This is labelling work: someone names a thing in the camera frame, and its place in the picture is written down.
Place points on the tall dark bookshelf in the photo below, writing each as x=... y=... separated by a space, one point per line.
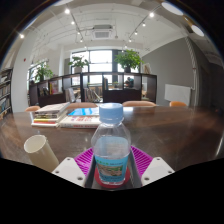
x=5 y=91

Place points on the small potted plant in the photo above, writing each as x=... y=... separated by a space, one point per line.
x=78 y=63

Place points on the leafy potted plant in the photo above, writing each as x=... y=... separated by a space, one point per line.
x=43 y=71

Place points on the white wall board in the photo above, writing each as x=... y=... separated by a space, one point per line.
x=177 y=94

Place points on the clear water bottle blue cap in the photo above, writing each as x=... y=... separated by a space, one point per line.
x=111 y=146

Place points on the stack of books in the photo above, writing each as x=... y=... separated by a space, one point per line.
x=50 y=115

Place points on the large bushy potted plant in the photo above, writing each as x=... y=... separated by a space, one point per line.
x=128 y=59

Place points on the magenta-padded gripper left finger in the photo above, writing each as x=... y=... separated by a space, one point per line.
x=68 y=170

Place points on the person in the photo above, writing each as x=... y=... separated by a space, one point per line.
x=129 y=82

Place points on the ceiling air conditioner unit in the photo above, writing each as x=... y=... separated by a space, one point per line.
x=102 y=32

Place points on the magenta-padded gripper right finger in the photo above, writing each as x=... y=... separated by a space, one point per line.
x=156 y=170

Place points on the large blue-covered book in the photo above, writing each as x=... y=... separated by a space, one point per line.
x=81 y=121

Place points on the group of ceiling lights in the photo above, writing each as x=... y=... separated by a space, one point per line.
x=151 y=14

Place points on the dark low shelf unit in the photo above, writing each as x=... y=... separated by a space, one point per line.
x=120 y=96

